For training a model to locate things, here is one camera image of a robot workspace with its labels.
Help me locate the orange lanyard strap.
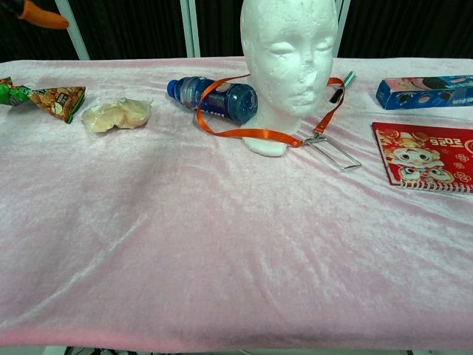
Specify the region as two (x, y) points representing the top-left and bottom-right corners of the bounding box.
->
(195, 73), (346, 148)

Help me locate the clear badge holder frame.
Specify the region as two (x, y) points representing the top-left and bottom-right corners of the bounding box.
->
(301, 132), (362, 171)

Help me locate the white foam mannequin head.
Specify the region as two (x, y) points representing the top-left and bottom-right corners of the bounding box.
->
(239, 0), (339, 158)

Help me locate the blue drink bottle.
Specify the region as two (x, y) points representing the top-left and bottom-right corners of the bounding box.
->
(166, 76), (259, 125)

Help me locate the pink velvet tablecloth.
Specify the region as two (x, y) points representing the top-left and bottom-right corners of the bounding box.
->
(0, 56), (473, 352)

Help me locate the clear plastic snack bag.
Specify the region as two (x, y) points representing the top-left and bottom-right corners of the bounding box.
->
(81, 96), (154, 133)

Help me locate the green black marker pen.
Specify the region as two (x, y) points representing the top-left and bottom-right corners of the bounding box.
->
(329, 70), (356, 104)

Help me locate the blue cookie box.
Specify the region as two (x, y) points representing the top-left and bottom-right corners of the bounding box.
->
(375, 75), (473, 111)

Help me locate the red spiral notebook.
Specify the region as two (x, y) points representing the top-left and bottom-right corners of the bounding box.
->
(371, 121), (473, 196)

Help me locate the green orange snack bag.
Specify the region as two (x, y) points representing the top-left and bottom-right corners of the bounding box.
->
(0, 77), (86, 125)

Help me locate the white partition post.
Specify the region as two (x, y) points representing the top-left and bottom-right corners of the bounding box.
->
(54, 0), (91, 61)
(334, 0), (352, 58)
(180, 0), (203, 58)

